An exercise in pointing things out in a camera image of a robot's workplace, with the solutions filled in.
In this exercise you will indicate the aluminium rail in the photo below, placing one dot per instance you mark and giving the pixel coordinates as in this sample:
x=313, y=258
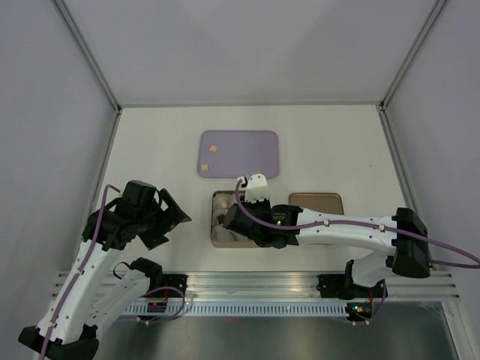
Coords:
x=301, y=286

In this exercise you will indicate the white slotted cable duct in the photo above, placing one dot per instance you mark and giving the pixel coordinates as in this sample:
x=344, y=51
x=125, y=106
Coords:
x=240, y=309

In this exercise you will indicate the purple tray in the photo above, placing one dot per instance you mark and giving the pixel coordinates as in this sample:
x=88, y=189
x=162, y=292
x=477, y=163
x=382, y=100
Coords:
x=240, y=153

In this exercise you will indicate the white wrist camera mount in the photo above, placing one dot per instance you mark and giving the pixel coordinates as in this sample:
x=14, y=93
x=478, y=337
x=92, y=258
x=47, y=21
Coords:
x=255, y=188

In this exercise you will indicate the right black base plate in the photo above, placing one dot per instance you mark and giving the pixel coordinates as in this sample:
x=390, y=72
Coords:
x=341, y=286

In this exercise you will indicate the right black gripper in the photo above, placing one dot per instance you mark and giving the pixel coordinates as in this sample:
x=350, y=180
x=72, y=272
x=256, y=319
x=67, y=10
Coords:
x=265, y=203

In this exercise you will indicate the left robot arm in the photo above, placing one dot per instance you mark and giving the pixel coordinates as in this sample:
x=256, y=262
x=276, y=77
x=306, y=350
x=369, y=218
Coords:
x=76, y=321

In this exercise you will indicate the gold tin box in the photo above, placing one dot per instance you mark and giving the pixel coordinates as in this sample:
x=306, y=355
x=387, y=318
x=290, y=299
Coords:
x=219, y=236

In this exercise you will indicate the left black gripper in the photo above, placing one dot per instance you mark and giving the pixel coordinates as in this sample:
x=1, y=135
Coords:
x=172, y=217

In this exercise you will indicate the gold tin lid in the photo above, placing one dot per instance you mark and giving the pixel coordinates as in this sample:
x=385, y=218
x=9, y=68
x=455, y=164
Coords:
x=330, y=203

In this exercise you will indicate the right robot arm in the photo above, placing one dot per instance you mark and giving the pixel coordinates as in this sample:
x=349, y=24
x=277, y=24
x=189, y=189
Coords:
x=393, y=242

